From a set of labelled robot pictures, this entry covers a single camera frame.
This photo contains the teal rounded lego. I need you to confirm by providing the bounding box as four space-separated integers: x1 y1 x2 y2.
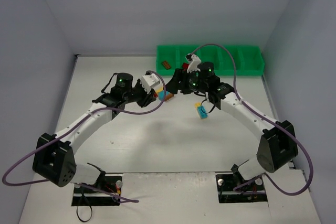
157 90 170 101

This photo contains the yellow half-round lego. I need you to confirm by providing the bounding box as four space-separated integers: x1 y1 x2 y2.
155 89 164 100

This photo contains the brown long lego plate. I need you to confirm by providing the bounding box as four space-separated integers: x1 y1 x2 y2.
163 93 174 102

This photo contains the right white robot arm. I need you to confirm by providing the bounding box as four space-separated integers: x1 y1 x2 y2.
166 62 298 180

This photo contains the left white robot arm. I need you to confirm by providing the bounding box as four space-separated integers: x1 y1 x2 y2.
33 72 160 187

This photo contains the yellow lego brick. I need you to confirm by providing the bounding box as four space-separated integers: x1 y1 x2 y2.
195 102 203 117

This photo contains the teal lego brick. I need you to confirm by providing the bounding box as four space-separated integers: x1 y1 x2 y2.
200 105 208 119

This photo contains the green compartment bin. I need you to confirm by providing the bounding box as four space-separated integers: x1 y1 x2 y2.
156 45 265 76

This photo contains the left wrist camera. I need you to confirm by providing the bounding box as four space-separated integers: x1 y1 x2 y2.
140 73 160 93

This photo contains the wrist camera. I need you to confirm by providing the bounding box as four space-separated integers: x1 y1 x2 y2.
140 73 160 93
186 54 201 73

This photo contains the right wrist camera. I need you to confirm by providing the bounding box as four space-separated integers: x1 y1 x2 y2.
186 54 201 73

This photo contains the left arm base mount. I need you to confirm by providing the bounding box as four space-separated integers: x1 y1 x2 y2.
71 174 123 207

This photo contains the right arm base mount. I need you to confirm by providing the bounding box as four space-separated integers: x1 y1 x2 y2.
215 173 268 204

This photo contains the black loop cable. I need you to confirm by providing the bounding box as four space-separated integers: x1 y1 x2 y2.
76 192 93 222

